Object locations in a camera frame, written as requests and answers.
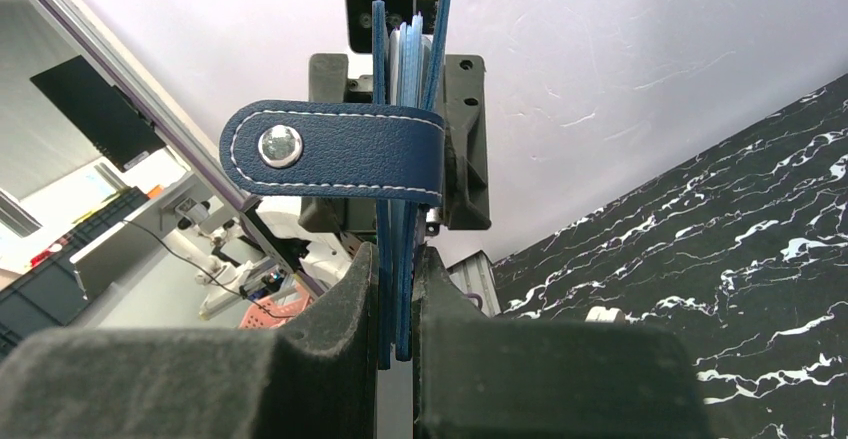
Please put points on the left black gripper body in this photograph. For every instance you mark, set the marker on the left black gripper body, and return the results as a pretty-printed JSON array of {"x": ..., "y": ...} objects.
[{"x": 384, "y": 152}]

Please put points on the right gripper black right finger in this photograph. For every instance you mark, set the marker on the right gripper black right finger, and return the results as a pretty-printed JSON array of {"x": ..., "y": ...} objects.
[{"x": 482, "y": 377}]

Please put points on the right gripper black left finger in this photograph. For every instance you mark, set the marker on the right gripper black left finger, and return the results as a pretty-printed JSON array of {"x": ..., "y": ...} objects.
[{"x": 313, "y": 377}]

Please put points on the blue leather card holder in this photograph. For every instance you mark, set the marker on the blue leather card holder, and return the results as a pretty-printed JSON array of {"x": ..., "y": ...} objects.
[{"x": 281, "y": 148}]

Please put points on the white eraser block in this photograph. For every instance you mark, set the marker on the white eraser block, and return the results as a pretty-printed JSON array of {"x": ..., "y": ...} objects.
[{"x": 603, "y": 314}]

